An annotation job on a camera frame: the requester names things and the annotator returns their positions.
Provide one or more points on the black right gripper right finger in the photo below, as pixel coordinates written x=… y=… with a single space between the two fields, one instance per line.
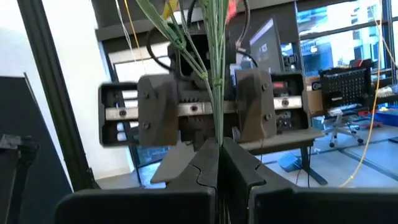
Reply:
x=280 y=205

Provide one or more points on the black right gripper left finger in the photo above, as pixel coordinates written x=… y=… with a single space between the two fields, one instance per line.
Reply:
x=186 y=205

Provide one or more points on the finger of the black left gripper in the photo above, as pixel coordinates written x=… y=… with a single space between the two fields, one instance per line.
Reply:
x=157 y=109
x=255 y=105

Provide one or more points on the pink blossom spray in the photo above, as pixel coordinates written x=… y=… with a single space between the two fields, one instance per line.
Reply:
x=218 y=102

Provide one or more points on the blue foot pedal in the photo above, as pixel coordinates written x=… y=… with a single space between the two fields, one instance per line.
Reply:
x=290 y=161

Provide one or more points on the cardboard box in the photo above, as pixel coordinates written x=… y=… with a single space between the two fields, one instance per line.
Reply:
x=314 y=99

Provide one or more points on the computer monitor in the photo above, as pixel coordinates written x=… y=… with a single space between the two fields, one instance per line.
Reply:
x=267 y=46

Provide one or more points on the white office chair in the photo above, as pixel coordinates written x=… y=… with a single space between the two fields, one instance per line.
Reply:
x=339 y=124

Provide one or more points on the black pegboard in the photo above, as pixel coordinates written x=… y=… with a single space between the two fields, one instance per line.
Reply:
x=345 y=87

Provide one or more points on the black flat panel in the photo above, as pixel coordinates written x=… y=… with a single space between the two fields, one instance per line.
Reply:
x=18 y=105

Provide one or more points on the blue plastic bin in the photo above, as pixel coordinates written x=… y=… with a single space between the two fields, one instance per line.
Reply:
x=387 y=118

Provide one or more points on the black aluminium frame post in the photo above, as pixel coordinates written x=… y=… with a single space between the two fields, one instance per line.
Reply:
x=53 y=93

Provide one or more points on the black clamp bracket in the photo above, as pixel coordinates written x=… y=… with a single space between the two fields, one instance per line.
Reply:
x=18 y=149

